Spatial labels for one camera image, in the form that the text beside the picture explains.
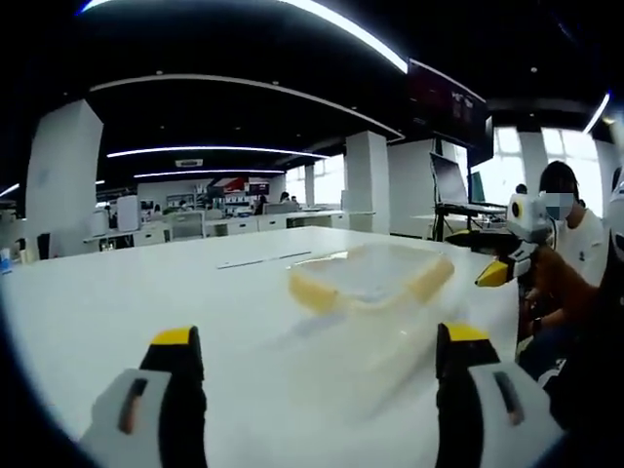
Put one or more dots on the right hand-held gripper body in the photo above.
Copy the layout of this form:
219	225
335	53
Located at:
536	219

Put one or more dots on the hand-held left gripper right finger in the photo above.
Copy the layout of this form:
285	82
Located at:
468	414

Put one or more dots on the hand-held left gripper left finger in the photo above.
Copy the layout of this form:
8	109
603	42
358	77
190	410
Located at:
161	414

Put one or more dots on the clear lid with yellow latches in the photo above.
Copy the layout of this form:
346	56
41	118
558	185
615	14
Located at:
312	292

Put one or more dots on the black stand desk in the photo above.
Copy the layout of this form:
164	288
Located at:
468	208

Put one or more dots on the green board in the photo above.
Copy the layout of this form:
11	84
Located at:
478	187

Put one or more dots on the grey standing screen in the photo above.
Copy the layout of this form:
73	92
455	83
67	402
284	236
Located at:
448	180

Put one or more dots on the person's dark clothing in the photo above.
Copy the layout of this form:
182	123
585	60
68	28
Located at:
595	365

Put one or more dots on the hanging dark monitor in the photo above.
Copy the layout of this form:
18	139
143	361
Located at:
439	107

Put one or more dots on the small white appliance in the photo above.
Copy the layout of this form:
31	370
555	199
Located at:
99	224

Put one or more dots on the row of white cabinets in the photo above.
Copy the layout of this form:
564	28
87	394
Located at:
234	226

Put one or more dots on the tall white appliance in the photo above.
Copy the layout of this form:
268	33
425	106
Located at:
128	213

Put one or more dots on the blue labelled bottle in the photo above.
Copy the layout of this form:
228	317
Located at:
6	263

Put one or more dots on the long ceiling light strip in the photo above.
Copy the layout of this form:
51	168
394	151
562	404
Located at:
341	27

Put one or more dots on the ceiling air vent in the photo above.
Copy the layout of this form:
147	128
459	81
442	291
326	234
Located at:
189	162

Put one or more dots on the thin ceiling light strip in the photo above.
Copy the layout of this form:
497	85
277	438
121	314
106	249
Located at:
219	147

